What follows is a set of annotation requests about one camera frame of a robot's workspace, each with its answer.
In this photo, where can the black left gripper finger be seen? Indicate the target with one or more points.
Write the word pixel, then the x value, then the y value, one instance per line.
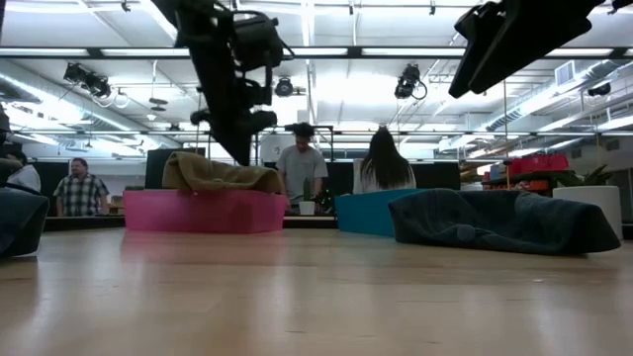
pixel 217 99
pixel 244 138

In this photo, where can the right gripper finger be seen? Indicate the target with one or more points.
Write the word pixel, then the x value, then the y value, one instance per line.
pixel 477 49
pixel 529 47

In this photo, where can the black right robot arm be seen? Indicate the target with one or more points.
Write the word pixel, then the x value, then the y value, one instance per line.
pixel 623 4

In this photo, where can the ceiling air vent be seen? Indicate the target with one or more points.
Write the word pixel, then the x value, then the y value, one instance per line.
pixel 565 72

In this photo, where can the person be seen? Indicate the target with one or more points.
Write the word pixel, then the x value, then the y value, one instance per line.
pixel 301 168
pixel 81 190
pixel 22 175
pixel 383 163

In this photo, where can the black ceiling spotlight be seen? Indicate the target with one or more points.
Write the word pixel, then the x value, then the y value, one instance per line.
pixel 284 87
pixel 89 80
pixel 408 81
pixel 599 89

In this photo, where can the small green plant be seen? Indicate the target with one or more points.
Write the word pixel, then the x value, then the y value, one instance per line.
pixel 306 190

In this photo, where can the pink plastic bin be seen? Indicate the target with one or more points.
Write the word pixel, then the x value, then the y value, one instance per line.
pixel 205 212

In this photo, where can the small white plant pot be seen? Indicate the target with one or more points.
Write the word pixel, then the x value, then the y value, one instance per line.
pixel 306 207

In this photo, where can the black monitor panel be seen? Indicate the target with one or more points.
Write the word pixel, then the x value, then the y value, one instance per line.
pixel 155 170

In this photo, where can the red plastic storage bin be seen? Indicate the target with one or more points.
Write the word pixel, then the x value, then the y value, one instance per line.
pixel 539 164

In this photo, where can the black partition panel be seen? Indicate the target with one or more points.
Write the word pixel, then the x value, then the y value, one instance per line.
pixel 437 175

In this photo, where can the teal plastic bin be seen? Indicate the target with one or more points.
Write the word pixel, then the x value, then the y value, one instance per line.
pixel 366 212

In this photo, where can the green potted plant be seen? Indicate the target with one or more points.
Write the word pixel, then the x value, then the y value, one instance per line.
pixel 588 177

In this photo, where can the dark blue towel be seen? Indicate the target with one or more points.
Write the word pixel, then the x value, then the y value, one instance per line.
pixel 504 222

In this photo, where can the dark grey cap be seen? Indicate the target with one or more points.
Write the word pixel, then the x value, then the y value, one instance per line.
pixel 20 222

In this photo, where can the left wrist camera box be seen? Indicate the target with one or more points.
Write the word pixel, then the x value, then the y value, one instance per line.
pixel 257 42

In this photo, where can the black overhead frame beam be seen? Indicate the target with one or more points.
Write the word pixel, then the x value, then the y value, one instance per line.
pixel 386 52

